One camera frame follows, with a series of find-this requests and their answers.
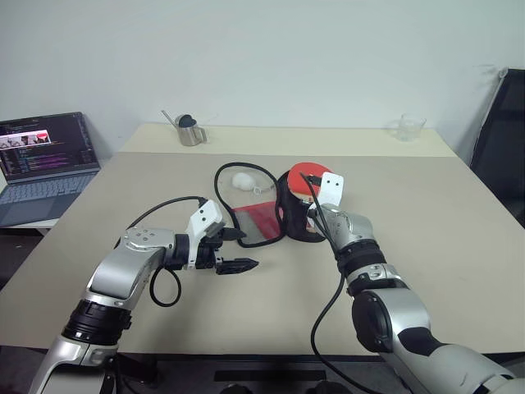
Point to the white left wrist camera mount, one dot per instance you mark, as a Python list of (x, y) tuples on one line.
[(205, 218)]

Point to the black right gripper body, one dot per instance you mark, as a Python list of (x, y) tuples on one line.
[(310, 210)]

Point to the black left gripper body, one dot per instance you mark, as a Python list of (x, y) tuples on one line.
[(207, 254)]

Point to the red table tennis paddle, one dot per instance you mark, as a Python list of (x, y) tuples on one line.
[(305, 170)]

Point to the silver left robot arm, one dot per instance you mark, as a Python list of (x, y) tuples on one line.
[(123, 267)]

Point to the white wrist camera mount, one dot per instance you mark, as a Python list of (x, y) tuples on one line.
[(331, 188), (205, 218)]

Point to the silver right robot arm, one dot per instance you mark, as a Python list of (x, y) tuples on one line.
[(385, 320)]

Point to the black paddle case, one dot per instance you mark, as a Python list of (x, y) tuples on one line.
[(295, 223)]

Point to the clear glass beaker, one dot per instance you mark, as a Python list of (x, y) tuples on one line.
[(407, 128)]

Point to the black chair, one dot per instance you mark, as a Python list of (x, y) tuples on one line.
[(504, 143)]

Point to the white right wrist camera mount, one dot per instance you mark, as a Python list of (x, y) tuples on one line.
[(331, 188)]

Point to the stainless steel pitcher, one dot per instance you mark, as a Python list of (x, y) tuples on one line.
[(190, 133)]

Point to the grey open laptop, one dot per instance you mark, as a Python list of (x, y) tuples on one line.
[(39, 180)]

